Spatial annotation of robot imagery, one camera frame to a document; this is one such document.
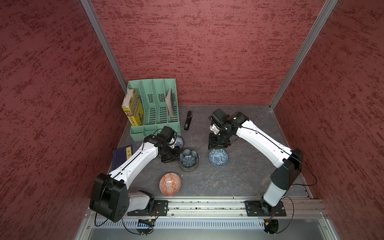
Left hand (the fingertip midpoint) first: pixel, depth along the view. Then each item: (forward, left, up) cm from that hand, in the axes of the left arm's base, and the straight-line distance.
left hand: (178, 161), depth 79 cm
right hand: (+3, -18, +8) cm, 20 cm away
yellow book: (+31, +30, +10) cm, 44 cm away
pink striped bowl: (-3, -6, -2) cm, 7 cm away
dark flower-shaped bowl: (+4, -5, -4) cm, 8 cm away
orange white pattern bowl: (-9, +5, -10) cm, 14 cm away
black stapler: (+36, -4, -9) cm, 37 cm away
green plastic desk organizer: (+53, +21, -1) cm, 57 cm away
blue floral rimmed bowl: (+17, +2, -9) cm, 19 cm away
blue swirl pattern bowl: (+7, -24, -10) cm, 27 cm away
